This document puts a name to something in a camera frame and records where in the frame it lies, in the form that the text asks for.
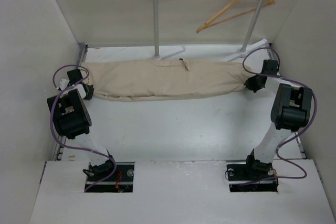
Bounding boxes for beige cargo trousers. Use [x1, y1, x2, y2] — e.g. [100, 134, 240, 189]
[82, 59, 252, 102]

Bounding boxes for wooden clothes hanger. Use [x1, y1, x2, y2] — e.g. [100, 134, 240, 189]
[196, 0, 260, 34]

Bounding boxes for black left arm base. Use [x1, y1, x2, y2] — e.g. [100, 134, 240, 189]
[83, 161, 135, 193]

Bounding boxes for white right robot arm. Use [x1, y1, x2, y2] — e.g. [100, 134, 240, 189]
[243, 60, 314, 180]

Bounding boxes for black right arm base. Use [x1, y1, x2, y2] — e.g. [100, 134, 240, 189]
[225, 163, 279, 193]

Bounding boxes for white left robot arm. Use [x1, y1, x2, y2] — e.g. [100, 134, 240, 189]
[47, 67, 118, 182]

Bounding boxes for white metal clothes rack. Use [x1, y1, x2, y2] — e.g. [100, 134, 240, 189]
[151, 0, 276, 63]

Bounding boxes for right aluminium side rail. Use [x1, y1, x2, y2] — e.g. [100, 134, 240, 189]
[265, 45, 305, 159]

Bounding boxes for aluminium side rail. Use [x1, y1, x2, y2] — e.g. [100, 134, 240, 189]
[265, 45, 305, 159]
[50, 42, 89, 161]

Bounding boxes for left aluminium side rail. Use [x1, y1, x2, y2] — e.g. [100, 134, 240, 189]
[50, 42, 89, 161]

